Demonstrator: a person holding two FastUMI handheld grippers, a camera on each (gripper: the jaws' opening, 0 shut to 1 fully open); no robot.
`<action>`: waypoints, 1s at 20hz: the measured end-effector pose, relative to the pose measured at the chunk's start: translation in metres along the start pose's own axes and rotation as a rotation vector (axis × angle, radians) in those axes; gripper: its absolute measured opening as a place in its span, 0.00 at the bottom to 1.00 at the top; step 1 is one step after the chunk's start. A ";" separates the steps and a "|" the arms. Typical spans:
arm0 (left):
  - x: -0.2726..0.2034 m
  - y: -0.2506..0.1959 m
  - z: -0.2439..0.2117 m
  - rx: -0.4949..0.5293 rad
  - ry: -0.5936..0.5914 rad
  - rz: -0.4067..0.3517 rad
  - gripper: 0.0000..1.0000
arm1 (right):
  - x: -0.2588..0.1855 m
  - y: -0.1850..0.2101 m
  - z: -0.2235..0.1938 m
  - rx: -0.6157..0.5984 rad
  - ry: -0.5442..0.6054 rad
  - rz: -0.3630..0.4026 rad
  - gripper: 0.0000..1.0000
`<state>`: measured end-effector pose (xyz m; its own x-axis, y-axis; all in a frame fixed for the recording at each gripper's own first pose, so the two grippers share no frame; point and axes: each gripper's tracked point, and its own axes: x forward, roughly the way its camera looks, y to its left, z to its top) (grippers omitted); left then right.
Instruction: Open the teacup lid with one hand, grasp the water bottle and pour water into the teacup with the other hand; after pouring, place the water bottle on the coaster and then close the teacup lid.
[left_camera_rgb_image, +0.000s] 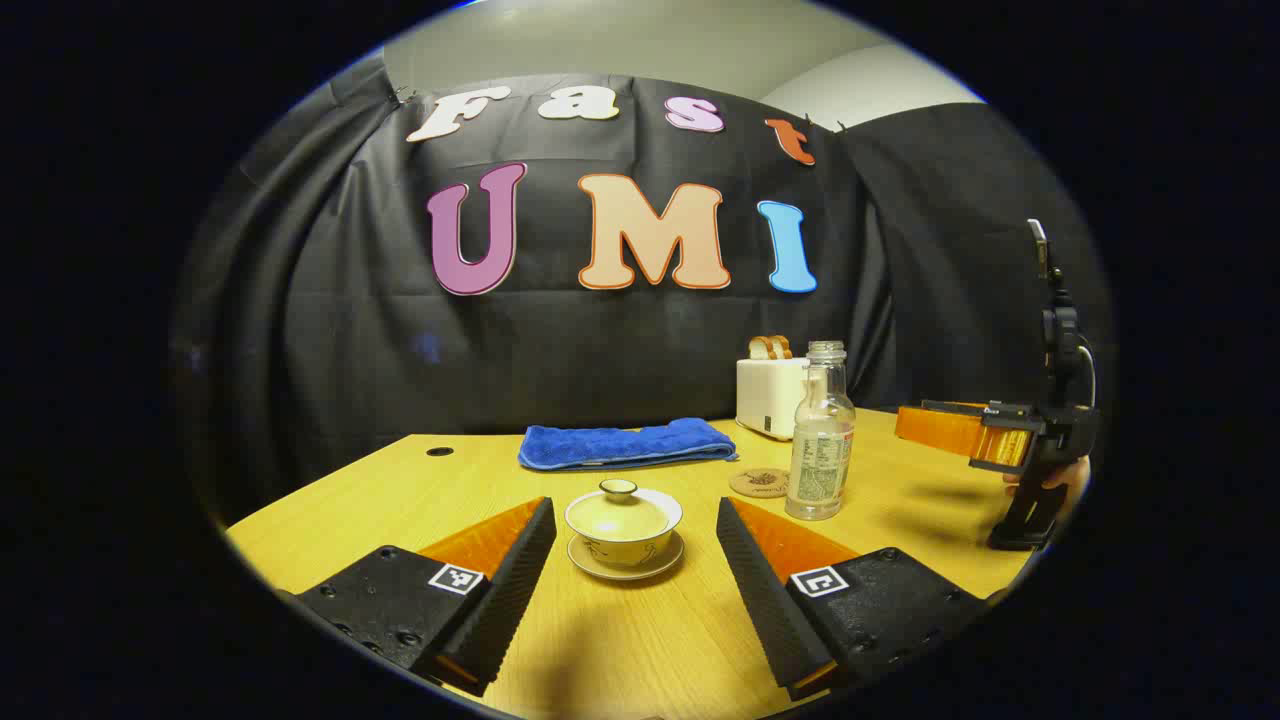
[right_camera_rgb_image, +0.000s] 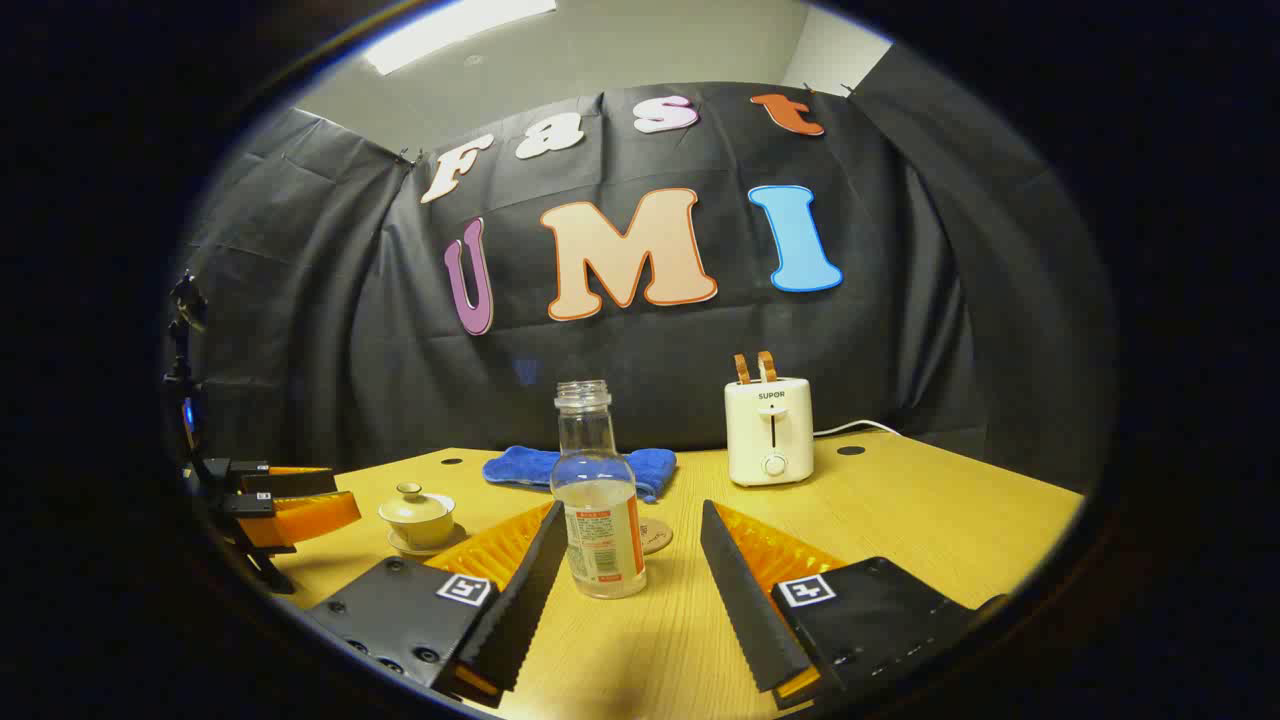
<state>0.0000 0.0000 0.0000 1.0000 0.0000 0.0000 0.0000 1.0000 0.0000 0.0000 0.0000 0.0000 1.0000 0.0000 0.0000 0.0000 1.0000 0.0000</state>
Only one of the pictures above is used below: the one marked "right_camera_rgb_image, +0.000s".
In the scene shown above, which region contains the white toaster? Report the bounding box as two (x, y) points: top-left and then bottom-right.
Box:
(725, 377), (815, 488)

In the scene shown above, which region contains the ceiling light panel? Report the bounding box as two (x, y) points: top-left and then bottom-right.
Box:
(360, 0), (558, 76)

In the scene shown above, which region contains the cream ceramic saucer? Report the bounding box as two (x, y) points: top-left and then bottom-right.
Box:
(387, 524), (467, 558)

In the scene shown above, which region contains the black backdrop cloth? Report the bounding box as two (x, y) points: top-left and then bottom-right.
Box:
(165, 40), (1116, 496)

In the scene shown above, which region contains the clear glass water bottle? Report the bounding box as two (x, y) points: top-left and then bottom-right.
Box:
(550, 380), (648, 601)

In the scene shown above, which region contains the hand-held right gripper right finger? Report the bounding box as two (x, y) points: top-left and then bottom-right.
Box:
(700, 500), (1011, 711)

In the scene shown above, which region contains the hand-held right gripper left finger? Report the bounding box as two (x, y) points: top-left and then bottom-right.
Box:
(305, 500), (569, 709)

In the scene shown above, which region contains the blue folded towel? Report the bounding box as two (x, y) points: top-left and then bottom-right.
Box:
(482, 446), (678, 503)

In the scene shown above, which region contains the white toaster cable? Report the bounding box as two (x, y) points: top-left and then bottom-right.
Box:
(812, 419), (906, 441)

